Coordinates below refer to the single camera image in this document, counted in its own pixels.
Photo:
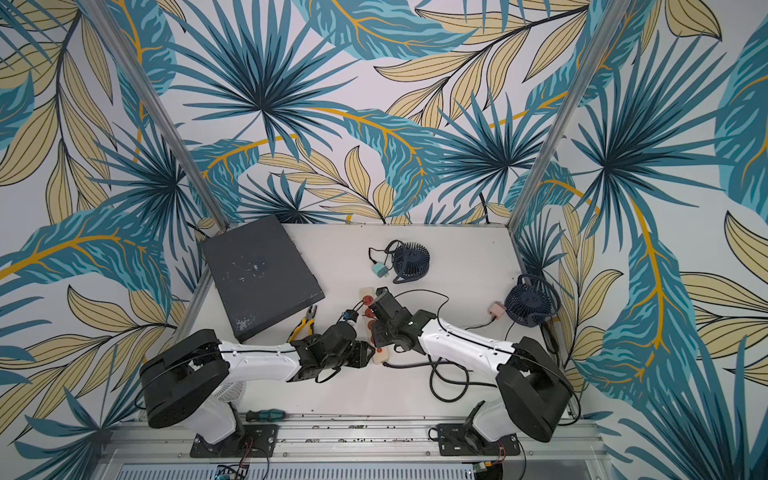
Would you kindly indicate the white desk fan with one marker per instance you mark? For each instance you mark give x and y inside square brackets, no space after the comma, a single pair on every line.
[230,392]

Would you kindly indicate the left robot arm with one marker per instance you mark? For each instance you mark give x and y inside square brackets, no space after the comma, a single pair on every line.
[184,384]

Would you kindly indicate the teal plug adapter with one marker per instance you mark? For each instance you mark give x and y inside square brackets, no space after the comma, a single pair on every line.
[380,269]

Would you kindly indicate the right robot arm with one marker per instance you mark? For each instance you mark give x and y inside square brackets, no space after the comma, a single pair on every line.
[533,391]

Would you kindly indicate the pink plug adapter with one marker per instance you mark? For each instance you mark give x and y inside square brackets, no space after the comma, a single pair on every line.
[496,310]

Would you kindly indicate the navy desk fan center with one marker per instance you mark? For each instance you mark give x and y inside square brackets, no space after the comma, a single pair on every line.
[410,261]

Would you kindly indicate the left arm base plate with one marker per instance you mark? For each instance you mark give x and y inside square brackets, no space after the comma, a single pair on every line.
[254,440]

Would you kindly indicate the navy desk fan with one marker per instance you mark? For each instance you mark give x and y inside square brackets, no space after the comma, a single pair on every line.
[532,301]
[410,261]

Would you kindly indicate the beige power strip red sockets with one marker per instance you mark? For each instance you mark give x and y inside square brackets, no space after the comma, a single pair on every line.
[364,325]

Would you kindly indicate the dark grey square board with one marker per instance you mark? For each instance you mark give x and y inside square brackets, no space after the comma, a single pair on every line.
[261,277]

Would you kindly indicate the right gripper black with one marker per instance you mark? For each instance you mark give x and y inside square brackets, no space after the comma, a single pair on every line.
[383,308]

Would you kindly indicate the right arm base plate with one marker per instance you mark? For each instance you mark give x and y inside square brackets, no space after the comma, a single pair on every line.
[456,439]

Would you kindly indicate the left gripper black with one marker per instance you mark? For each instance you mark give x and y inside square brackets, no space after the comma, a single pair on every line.
[357,362]

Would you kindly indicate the yellow black pliers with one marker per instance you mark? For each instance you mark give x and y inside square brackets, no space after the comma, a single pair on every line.
[306,324]

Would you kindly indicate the green handled screwdriver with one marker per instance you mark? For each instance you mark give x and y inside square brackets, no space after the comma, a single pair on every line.
[266,416]

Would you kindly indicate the aluminium rail frame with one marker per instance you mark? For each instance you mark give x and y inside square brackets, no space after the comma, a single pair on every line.
[309,446]

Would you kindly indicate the navy desk fan right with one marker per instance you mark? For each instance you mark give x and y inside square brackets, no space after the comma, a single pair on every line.
[532,301]

